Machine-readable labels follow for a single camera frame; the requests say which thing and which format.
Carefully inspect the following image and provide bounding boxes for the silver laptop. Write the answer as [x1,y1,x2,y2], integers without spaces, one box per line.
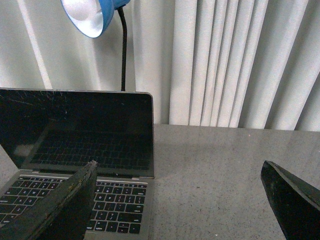
[0,88,154,240]

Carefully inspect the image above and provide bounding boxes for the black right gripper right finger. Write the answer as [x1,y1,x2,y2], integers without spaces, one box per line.
[260,160,320,240]

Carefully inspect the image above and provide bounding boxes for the blue desk lamp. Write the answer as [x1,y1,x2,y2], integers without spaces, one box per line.
[60,0,130,92]

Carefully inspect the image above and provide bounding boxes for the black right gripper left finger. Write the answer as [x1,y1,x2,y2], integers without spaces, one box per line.
[0,160,97,240]

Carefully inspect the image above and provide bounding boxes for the white vertical blinds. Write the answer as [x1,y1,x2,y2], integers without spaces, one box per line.
[0,0,320,131]

